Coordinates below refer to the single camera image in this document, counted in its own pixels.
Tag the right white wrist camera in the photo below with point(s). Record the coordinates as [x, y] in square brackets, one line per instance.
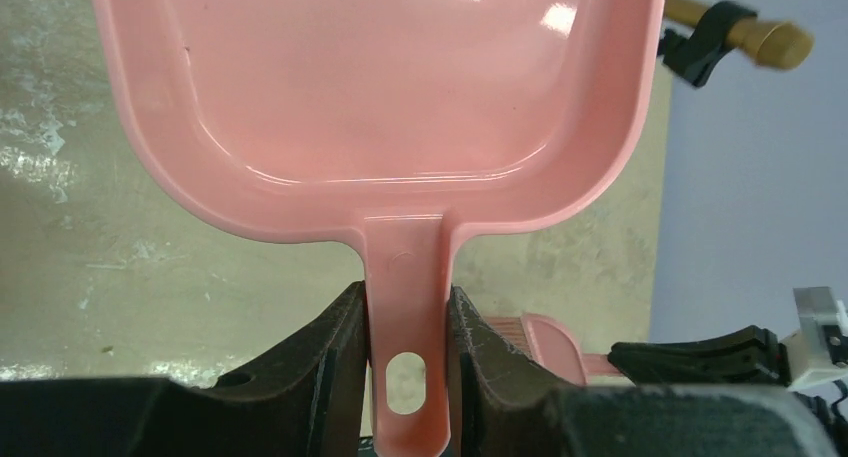
[816, 353]

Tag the black stand gold microphone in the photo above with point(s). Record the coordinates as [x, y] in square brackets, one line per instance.
[724, 27]

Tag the pink hand brush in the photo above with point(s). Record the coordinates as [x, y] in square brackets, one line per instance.
[549, 343]

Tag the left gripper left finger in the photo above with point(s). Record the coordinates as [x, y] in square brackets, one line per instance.
[302, 397]

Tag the pink dustpan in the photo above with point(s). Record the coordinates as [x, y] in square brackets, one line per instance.
[400, 128]

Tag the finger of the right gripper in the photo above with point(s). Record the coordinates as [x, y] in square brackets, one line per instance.
[752, 355]

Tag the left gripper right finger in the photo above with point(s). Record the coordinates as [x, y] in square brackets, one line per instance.
[504, 404]

